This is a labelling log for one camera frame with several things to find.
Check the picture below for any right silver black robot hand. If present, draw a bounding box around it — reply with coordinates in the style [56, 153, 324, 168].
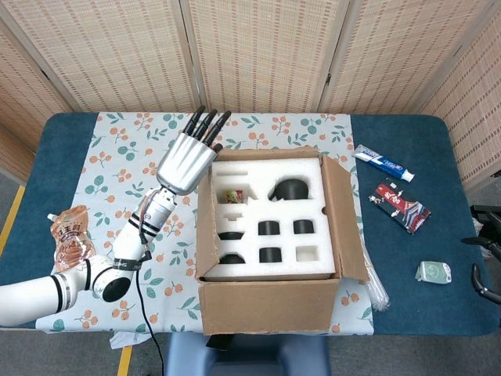
[461, 237, 501, 305]

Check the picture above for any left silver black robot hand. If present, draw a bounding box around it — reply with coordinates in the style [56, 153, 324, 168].
[156, 106, 232, 196]

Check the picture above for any red cardboard box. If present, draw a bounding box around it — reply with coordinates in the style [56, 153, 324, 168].
[194, 146, 369, 337]

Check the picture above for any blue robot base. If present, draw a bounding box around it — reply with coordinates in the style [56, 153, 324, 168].
[164, 334, 332, 376]

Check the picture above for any green tissue pack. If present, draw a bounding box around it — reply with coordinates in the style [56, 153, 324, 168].
[415, 260, 452, 284]

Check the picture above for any white crumpled bag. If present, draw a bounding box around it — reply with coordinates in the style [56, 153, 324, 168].
[471, 217, 491, 258]

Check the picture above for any black object beside table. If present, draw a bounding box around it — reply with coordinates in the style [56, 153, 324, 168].
[469, 204, 501, 240]

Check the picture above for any floral print tablecloth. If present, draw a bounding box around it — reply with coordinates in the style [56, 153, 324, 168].
[34, 112, 375, 337]

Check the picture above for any white foam insert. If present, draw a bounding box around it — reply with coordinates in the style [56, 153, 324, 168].
[205, 157, 338, 280]

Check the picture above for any red black snack packet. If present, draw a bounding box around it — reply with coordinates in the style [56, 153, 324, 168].
[369, 182, 432, 236]

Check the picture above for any bundle of clear straws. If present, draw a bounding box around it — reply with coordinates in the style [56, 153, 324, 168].
[360, 234, 391, 313]

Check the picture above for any black teapot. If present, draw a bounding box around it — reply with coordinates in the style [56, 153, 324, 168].
[268, 178, 313, 201]

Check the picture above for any bamboo folding screen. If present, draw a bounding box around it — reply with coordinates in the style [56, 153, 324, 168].
[0, 0, 501, 193]

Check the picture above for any orange sauce pouch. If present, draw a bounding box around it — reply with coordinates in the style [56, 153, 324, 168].
[46, 204, 97, 273]

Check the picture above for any white blue toothpaste tube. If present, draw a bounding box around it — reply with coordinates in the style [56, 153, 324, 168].
[351, 143, 416, 183]

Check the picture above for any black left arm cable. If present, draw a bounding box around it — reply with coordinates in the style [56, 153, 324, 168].
[135, 250, 165, 376]

